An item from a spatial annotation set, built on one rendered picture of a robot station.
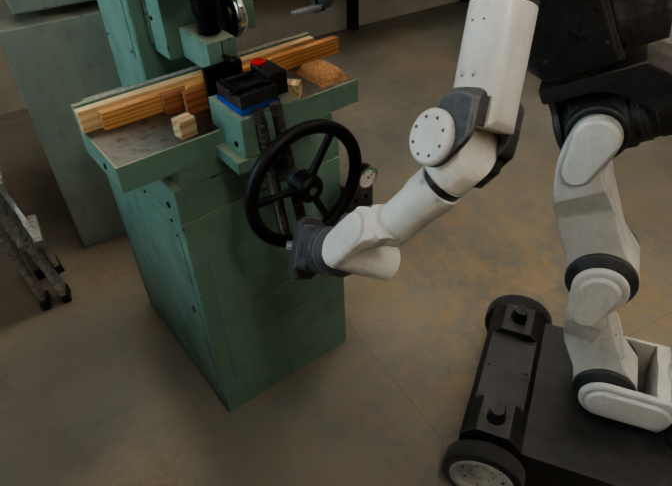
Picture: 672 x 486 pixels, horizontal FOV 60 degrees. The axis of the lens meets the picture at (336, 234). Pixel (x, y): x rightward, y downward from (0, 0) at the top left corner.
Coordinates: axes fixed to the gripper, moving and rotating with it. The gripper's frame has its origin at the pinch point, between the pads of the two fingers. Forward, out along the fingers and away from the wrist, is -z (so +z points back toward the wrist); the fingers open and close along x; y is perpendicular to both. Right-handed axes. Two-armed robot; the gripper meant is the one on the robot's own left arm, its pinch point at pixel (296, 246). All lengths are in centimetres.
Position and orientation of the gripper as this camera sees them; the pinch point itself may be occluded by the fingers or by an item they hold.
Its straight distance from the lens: 117.6
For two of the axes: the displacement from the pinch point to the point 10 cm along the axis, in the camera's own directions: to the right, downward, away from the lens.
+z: 5.1, 0.4, -8.6
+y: -8.5, -1.5, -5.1
